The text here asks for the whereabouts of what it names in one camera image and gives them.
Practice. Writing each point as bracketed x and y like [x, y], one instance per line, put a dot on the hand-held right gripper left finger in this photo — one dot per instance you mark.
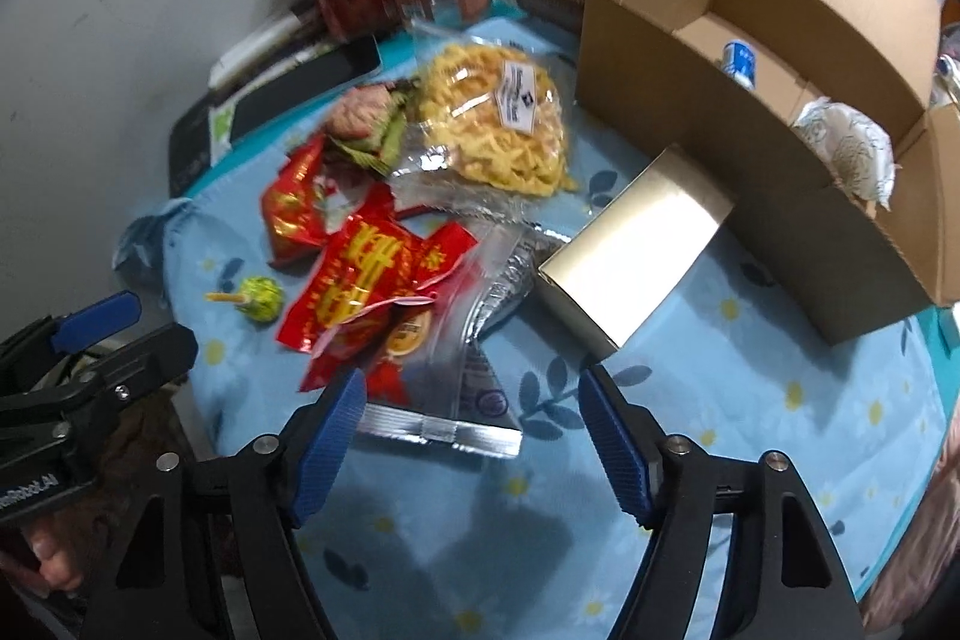
[330, 445]

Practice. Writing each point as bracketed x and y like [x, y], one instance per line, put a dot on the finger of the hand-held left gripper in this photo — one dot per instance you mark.
[146, 356]
[97, 316]

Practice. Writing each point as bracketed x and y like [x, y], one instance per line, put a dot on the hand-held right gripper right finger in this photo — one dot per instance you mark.
[615, 452]

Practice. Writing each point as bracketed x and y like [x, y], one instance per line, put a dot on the green lollipop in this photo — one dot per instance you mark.
[259, 299]

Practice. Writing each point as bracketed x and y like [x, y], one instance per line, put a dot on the clear packet with silver edge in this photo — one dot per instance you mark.
[472, 400]

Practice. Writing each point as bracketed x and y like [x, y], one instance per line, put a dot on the red gold candy packet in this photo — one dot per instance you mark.
[367, 280]
[292, 205]

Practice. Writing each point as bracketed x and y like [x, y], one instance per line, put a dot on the silver foil packet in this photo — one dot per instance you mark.
[514, 269]

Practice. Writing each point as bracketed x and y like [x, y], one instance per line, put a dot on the brown cardboard box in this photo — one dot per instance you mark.
[757, 160]

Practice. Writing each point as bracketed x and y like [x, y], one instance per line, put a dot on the clear bag of yellow noodle snacks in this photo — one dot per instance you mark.
[487, 115]

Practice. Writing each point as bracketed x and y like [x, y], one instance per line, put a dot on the person's left hand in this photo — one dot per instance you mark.
[52, 565]

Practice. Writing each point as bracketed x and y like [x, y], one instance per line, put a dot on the orange red round-logo packet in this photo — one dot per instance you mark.
[401, 340]

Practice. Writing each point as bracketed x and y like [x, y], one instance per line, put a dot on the blue floral tablecloth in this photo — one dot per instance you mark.
[487, 535]

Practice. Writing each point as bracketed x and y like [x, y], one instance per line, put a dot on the black box green label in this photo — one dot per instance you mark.
[195, 153]

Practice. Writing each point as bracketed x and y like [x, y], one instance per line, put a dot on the small gold paper box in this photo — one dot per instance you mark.
[637, 250]

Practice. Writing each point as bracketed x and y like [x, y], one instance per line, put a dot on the black flat box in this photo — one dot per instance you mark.
[300, 85]

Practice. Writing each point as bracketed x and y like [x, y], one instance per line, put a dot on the pink green snack packet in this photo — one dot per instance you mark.
[360, 119]

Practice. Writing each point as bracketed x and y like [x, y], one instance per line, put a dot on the white patterned bag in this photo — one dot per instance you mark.
[847, 149]

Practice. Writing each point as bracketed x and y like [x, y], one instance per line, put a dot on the blue white tube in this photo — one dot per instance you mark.
[741, 61]

